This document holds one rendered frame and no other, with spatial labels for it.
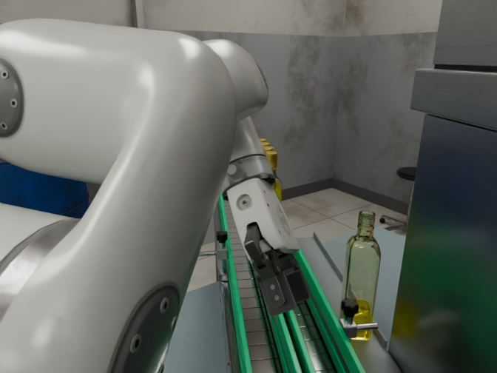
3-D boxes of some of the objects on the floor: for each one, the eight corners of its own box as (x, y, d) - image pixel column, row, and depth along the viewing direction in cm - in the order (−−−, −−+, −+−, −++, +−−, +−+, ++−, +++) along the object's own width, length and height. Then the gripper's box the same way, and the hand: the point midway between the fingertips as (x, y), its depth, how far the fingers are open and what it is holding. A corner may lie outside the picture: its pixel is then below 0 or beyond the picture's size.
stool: (447, 233, 315) (459, 172, 297) (416, 251, 285) (427, 184, 268) (395, 214, 351) (403, 159, 334) (362, 229, 322) (368, 169, 304)
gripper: (243, 199, 60) (282, 306, 55) (193, 180, 43) (242, 329, 39) (285, 180, 58) (330, 289, 53) (250, 152, 42) (308, 306, 37)
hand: (290, 299), depth 46 cm, fingers open, 8 cm apart
